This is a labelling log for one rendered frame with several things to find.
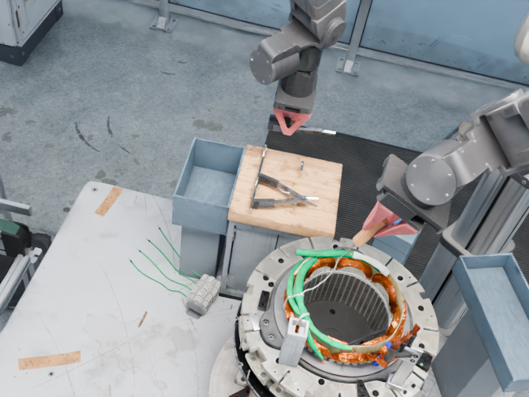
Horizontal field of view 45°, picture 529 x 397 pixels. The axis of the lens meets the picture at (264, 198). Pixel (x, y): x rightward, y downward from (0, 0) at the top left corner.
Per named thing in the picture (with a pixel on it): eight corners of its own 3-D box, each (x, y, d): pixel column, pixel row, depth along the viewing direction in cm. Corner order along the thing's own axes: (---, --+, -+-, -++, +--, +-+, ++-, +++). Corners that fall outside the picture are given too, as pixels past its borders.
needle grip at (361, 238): (353, 246, 88) (380, 222, 84) (350, 236, 89) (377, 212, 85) (363, 248, 89) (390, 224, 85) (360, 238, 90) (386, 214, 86)
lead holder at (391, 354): (382, 362, 87) (390, 350, 84) (385, 336, 90) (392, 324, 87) (410, 369, 87) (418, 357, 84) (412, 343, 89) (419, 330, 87)
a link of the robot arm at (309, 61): (334, 35, 103) (309, 16, 105) (303, 48, 99) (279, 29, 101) (325, 69, 108) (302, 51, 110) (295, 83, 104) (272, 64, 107)
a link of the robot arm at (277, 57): (349, 19, 97) (312, -15, 100) (295, 42, 91) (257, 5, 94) (326, 76, 106) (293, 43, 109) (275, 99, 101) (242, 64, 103)
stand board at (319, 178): (227, 220, 120) (228, 212, 118) (246, 152, 132) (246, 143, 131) (331, 242, 119) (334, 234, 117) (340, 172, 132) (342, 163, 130)
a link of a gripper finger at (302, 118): (267, 139, 116) (274, 98, 109) (272, 113, 121) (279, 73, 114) (303, 146, 116) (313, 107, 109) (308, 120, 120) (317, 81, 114)
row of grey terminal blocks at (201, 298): (201, 321, 134) (201, 310, 131) (181, 311, 135) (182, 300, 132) (224, 288, 140) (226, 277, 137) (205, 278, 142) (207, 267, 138)
